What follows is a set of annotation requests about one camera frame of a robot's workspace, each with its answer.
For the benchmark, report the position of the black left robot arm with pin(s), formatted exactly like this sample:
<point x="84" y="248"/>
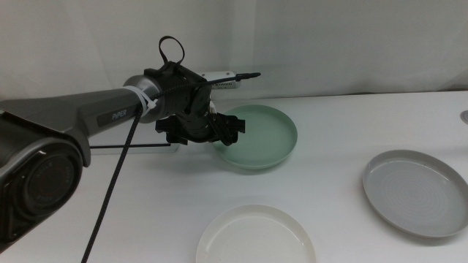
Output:
<point x="55" y="109"/>

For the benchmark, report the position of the white backdrop curtain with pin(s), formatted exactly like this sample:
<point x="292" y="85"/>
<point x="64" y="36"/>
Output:
<point x="329" y="44"/>

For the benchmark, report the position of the white shallow bowl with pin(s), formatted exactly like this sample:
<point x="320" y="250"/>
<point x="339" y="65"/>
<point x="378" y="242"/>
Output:
<point x="256" y="237"/>

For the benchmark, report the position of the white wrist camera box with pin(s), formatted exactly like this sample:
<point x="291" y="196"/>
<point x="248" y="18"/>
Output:
<point x="223" y="78"/>

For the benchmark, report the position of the pale green shallow bowl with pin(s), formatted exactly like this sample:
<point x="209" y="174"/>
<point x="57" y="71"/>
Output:
<point x="267" y="139"/>

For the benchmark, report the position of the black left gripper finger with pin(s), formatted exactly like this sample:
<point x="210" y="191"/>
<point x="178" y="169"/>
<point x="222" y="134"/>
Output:
<point x="227" y="138"/>
<point x="177" y="140"/>

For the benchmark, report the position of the white zip tie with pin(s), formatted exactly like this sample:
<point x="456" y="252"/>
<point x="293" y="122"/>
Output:
<point x="144" y="98"/>

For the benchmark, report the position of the grey shallow bowl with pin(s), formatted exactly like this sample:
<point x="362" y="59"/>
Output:
<point x="417" y="193"/>

